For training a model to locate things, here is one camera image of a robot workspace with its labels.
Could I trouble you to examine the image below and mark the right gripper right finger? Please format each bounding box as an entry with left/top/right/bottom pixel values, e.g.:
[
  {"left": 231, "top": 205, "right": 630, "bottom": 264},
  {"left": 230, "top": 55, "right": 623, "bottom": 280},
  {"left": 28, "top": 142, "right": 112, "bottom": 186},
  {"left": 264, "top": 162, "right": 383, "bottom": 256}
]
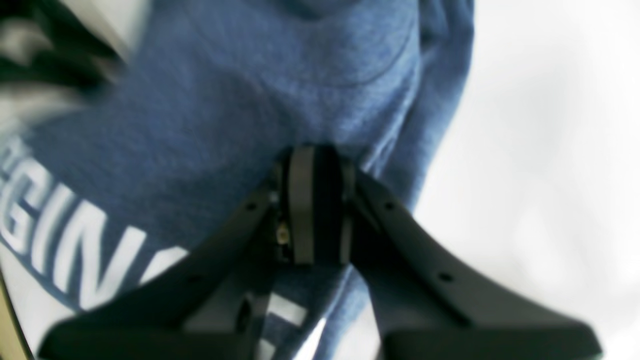
[{"left": 342, "top": 160, "right": 603, "bottom": 360}]

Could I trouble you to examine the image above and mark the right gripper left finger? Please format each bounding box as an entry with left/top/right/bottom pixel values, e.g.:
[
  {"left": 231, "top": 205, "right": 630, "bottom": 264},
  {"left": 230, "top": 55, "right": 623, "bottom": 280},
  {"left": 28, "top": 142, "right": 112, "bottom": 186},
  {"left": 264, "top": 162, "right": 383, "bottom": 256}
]
[{"left": 39, "top": 146, "right": 315, "bottom": 360}]

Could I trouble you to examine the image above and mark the dark blue t-shirt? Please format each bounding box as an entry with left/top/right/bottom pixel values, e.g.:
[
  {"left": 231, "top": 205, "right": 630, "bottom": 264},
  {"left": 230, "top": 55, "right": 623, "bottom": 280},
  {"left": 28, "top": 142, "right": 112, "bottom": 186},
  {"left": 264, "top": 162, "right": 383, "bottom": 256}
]
[{"left": 1, "top": 0, "right": 475, "bottom": 360}]

